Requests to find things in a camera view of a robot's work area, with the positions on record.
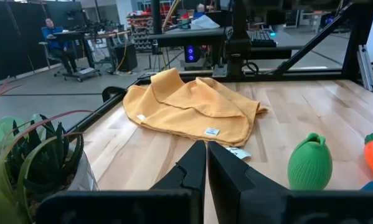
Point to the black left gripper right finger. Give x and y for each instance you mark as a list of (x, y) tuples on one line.
[(226, 177)]

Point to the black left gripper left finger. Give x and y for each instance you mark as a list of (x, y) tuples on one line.
[(194, 168)]

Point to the dark green ribbed toy vegetable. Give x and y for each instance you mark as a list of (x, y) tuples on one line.
[(309, 165)]

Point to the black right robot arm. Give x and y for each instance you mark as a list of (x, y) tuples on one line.
[(239, 46)]

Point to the small white tag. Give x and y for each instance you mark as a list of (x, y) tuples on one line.
[(239, 153)]

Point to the orange waffle cloth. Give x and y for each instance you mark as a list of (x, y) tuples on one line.
[(189, 109)]

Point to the grey desk top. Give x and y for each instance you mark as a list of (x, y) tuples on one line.
[(189, 35)]

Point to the grey keyboard shelf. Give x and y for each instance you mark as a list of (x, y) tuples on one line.
[(282, 49)]

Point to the backlit keyboard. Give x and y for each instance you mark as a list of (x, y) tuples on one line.
[(261, 37)]

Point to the white crumpled bag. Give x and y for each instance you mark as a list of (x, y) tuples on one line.
[(205, 23)]

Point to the office chair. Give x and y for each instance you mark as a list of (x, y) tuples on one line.
[(80, 74)]

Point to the shelf with red bins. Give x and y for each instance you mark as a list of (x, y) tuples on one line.
[(139, 28)]

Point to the succulent in white patterned pot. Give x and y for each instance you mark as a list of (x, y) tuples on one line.
[(43, 161)]

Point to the black pole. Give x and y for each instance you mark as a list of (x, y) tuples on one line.
[(156, 15)]

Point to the wooden top workbench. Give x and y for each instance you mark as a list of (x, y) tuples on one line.
[(111, 33)]

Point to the person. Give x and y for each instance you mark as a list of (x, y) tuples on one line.
[(57, 40)]

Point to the black partition panels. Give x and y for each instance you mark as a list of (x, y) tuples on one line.
[(12, 37)]

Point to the black aluminium table frame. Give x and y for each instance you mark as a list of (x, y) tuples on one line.
[(298, 74)]

